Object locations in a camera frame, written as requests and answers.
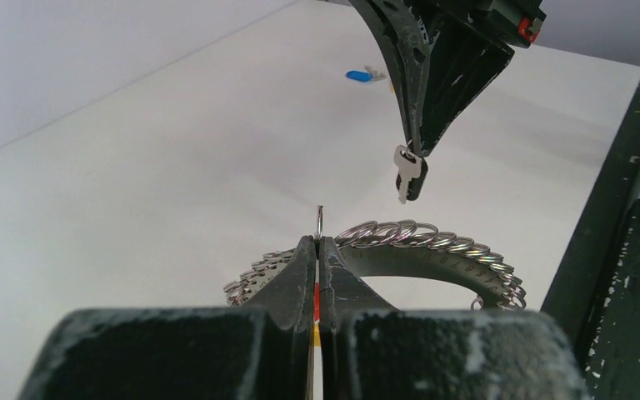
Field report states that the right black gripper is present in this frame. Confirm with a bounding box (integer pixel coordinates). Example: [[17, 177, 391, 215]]
[[351, 1, 547, 158]]

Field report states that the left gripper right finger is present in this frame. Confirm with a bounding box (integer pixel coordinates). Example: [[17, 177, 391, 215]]
[[317, 237, 588, 399]]

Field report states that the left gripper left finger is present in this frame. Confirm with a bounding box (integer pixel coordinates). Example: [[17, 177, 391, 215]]
[[19, 236, 317, 399]]

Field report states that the metal keyring with small rings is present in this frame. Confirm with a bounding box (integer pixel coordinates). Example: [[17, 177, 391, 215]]
[[222, 205, 528, 312]]

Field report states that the black key tag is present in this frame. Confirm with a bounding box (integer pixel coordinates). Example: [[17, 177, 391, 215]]
[[393, 145, 428, 204]]

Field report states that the blue key tag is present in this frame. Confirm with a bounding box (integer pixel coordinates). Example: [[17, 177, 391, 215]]
[[345, 66, 387, 83]]

